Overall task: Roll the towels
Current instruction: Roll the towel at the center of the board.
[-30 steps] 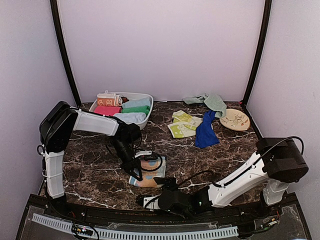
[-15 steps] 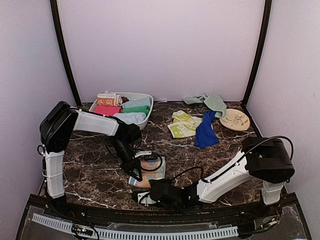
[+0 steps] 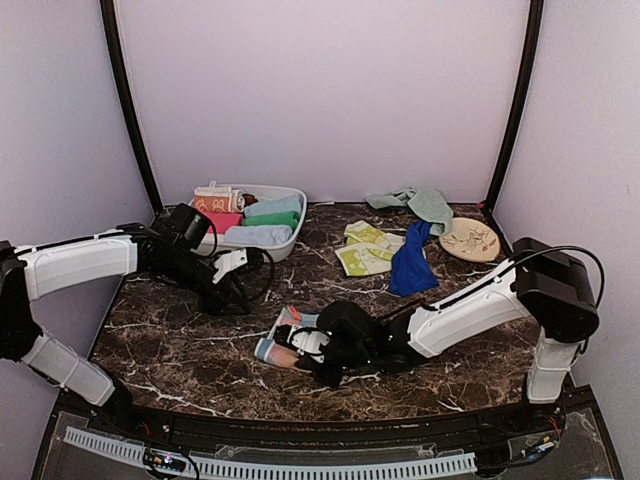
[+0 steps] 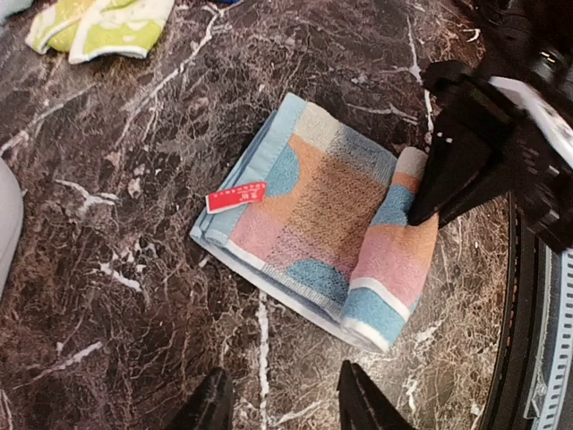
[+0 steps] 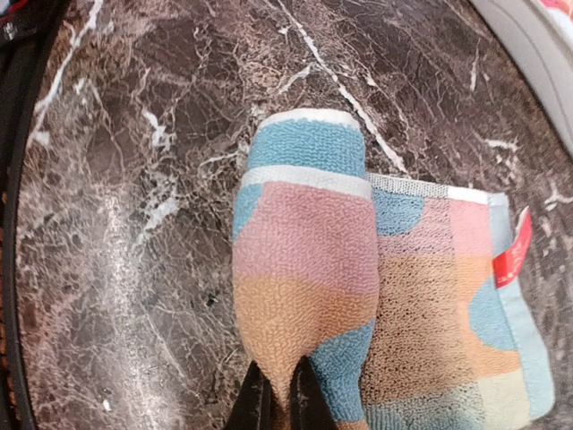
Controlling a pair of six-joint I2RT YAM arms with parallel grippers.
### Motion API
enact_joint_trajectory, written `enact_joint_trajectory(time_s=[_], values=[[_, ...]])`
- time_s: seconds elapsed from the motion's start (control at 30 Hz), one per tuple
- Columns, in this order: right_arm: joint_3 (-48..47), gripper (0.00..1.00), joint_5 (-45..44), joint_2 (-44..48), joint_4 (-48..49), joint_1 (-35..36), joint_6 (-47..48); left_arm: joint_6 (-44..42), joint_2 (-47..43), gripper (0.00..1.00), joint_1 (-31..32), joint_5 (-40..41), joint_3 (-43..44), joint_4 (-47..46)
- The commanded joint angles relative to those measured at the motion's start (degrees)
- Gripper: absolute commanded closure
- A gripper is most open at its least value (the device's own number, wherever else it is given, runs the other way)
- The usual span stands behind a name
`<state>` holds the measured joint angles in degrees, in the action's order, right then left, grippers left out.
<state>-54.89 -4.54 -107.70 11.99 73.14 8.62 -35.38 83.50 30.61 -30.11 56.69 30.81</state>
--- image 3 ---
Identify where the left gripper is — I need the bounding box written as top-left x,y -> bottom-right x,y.
158,247 -> 252,317

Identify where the blue polka dot towel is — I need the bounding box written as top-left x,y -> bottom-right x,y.
254,306 -> 318,369

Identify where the orange bunny towel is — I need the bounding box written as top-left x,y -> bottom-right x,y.
193,186 -> 246,213

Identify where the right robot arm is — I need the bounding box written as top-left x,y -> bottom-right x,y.
284,237 -> 604,434

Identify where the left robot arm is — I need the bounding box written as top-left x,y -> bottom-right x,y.
1,204 -> 250,436

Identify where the light blue rolled towel front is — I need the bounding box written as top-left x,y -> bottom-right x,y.
224,226 -> 293,247

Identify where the light blue rolled towel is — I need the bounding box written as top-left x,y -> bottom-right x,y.
244,194 -> 303,218
224,226 -> 293,247

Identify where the pink rolled towel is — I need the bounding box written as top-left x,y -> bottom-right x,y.
203,212 -> 244,235

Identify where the brown rolled towel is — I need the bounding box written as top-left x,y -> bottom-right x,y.
242,194 -> 258,206

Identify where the green rolled towel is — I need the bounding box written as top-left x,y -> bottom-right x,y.
243,211 -> 301,230

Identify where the dark blue object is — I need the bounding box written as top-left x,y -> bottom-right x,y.
390,220 -> 439,297

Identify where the light blue rolled towel back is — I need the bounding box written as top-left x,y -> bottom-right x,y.
244,194 -> 303,218

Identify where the green patterned small towel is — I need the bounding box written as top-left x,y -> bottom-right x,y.
335,221 -> 405,277

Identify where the grey green crumpled towel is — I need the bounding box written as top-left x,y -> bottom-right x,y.
365,188 -> 454,237

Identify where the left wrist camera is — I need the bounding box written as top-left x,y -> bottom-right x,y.
212,249 -> 248,284

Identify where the white slotted cable duct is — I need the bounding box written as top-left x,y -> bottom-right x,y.
63,427 -> 477,479

